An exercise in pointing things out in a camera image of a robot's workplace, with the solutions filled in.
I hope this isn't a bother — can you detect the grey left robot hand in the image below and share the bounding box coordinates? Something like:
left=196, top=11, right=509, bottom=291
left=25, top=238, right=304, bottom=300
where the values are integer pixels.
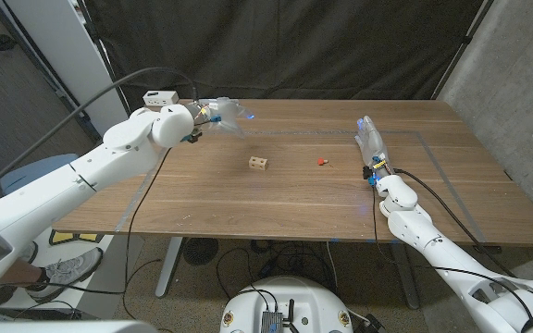
left=194, top=96, right=254, bottom=140

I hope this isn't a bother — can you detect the white table leg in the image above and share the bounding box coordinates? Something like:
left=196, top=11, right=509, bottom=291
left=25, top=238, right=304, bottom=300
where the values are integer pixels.
left=155, top=236, right=184, bottom=299

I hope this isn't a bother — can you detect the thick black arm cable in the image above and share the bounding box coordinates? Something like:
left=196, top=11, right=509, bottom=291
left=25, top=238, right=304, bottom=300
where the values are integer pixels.
left=394, top=167, right=515, bottom=278
left=0, top=67, right=201, bottom=203

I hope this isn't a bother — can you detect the blue padded stool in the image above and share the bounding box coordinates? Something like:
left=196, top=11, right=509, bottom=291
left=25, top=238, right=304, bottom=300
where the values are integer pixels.
left=0, top=154, right=81, bottom=195

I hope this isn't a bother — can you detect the black backdrop curtain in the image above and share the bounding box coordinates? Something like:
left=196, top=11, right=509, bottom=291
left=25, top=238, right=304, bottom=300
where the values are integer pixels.
left=81, top=0, right=497, bottom=117

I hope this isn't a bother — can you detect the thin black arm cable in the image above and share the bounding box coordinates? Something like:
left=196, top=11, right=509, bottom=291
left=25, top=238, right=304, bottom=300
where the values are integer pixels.
left=371, top=182, right=533, bottom=321
left=0, top=146, right=173, bottom=297

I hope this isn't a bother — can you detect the white hanging cable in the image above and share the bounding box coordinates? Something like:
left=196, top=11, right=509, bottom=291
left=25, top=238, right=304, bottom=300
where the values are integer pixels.
left=325, top=240, right=341, bottom=291

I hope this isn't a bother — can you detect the white power strip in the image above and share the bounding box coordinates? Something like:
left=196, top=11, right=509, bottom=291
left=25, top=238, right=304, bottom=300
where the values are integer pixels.
left=143, top=90, right=180, bottom=108

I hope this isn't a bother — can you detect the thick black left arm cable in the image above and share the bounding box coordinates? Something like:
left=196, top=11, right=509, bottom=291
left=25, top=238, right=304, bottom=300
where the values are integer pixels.
left=0, top=67, right=201, bottom=203

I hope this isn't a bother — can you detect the yellow black floor sign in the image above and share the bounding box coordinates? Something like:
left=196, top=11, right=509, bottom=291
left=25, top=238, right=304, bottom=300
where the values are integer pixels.
left=48, top=229, right=105, bottom=246

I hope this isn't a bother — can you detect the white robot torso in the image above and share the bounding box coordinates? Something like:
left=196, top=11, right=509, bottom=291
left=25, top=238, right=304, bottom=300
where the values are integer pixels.
left=219, top=276, right=354, bottom=333

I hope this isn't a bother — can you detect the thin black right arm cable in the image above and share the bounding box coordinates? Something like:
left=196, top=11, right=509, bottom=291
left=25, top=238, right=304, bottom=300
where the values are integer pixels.
left=371, top=182, right=533, bottom=321

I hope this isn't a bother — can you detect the grey table leg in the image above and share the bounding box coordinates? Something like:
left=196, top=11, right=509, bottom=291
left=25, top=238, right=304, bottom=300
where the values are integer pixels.
left=390, top=242, right=421, bottom=310

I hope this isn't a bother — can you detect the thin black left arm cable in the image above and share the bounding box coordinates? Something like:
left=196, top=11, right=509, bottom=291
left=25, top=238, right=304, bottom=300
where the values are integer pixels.
left=0, top=146, right=173, bottom=297

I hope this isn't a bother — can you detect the black backdrop stand pole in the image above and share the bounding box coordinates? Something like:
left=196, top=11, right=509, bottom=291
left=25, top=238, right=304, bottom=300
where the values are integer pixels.
left=75, top=0, right=134, bottom=121
left=430, top=0, right=497, bottom=101

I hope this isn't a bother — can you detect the black door frame strip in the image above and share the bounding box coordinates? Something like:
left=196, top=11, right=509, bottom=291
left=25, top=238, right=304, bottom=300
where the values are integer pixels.
left=0, top=0, right=102, bottom=141

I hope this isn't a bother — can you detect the black floor cable tangle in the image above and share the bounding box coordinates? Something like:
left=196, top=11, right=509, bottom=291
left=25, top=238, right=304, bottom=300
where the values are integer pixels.
left=215, top=238, right=337, bottom=297

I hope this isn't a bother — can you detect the person's bare leg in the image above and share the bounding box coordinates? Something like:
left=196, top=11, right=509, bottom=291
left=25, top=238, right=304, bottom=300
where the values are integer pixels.
left=0, top=270, right=48, bottom=287

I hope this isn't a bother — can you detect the grey finned electronics box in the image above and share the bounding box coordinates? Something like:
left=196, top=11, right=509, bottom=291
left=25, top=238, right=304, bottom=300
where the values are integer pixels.
left=260, top=310, right=285, bottom=333

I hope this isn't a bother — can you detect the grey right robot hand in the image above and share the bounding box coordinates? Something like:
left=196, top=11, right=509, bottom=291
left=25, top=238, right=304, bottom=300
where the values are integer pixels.
left=353, top=115, right=393, bottom=174

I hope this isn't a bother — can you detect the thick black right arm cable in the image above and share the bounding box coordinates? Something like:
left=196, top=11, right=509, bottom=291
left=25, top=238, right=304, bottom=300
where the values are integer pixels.
left=394, top=167, right=515, bottom=278

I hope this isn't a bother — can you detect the grey sneaker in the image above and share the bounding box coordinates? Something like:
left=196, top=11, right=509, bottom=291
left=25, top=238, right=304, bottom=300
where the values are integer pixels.
left=24, top=247, right=105, bottom=304
left=19, top=240, right=39, bottom=264

